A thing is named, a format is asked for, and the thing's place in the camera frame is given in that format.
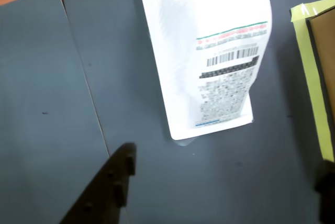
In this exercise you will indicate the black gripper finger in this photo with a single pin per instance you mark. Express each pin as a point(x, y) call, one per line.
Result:
point(327, 192)
point(104, 190)

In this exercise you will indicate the white sandwich package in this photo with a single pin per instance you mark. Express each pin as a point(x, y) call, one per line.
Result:
point(209, 51)

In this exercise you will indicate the brown cardboard box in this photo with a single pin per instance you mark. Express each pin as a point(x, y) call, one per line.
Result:
point(325, 59)

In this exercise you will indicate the dark gray table mat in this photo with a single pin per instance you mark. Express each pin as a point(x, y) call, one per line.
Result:
point(235, 182)
point(39, 90)

